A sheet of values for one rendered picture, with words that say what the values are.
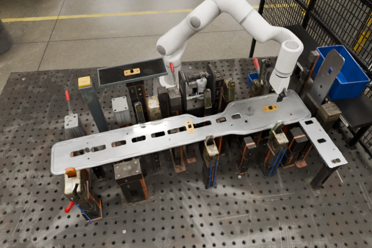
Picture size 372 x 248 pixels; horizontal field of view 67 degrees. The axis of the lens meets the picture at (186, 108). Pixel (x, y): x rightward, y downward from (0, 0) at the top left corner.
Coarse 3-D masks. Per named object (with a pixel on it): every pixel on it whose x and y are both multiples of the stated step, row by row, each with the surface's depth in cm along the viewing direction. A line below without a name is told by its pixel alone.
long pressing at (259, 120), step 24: (264, 96) 161; (288, 96) 161; (168, 120) 151; (192, 120) 151; (240, 120) 151; (264, 120) 150; (288, 120) 150; (72, 144) 142; (96, 144) 142; (144, 144) 142; (168, 144) 141
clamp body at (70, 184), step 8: (64, 176) 125; (80, 176) 125; (64, 184) 122; (72, 184) 122; (80, 184) 122; (88, 184) 135; (64, 192) 120; (72, 192) 120; (80, 192) 121; (88, 192) 132; (72, 200) 124; (80, 200) 127; (88, 200) 129; (96, 200) 146; (80, 208) 131; (88, 208) 137; (96, 208) 142; (88, 216) 143; (96, 216) 145
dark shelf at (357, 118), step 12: (300, 24) 201; (300, 36) 192; (312, 48) 184; (300, 60) 176; (312, 72) 169; (360, 96) 156; (348, 108) 151; (360, 108) 151; (348, 120) 146; (360, 120) 146
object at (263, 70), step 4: (264, 60) 149; (268, 60) 149; (264, 64) 151; (268, 64) 147; (260, 68) 153; (264, 68) 153; (260, 72) 154; (264, 72) 154; (260, 76) 155; (264, 76) 157; (260, 80) 156; (264, 80) 158; (260, 84) 158; (264, 84) 159
